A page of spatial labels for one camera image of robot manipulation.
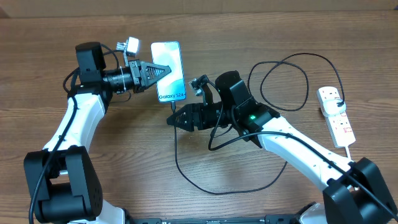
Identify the white power strip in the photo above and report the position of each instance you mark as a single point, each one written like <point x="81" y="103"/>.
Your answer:
<point x="339" y="126"/>

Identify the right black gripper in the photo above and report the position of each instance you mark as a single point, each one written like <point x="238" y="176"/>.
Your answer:
<point x="192" y="109"/>

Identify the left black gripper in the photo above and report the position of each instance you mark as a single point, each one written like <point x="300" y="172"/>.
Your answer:
<point x="140" y="76"/>

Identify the cardboard backdrop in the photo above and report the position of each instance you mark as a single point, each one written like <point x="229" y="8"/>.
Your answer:
<point x="78" y="8"/>

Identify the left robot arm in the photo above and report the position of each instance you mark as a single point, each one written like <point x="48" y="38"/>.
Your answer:
<point x="62" y="181"/>

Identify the white charger plug adapter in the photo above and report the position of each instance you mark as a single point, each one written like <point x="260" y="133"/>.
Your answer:
<point x="332" y="107"/>

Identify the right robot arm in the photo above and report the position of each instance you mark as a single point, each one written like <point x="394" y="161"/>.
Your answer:
<point x="353" y="192"/>

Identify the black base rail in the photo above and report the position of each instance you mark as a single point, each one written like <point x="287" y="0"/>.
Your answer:
<point x="267" y="219"/>

